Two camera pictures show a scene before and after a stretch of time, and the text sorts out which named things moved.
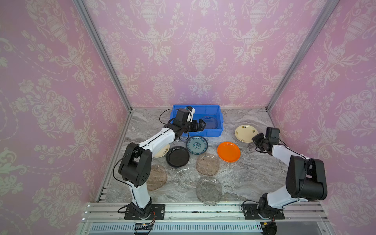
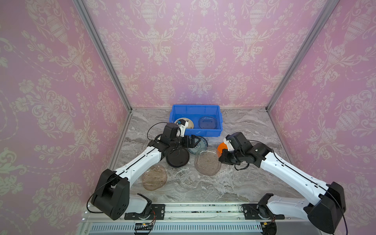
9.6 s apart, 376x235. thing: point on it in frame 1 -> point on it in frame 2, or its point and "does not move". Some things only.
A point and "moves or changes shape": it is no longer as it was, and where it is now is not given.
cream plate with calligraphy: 245,133 moves or changes shape
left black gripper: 196,129 -> 187,145
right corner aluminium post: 328,7 does not move
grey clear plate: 211,122 does not move
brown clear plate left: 157,177 does not move
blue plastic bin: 211,114 does not move
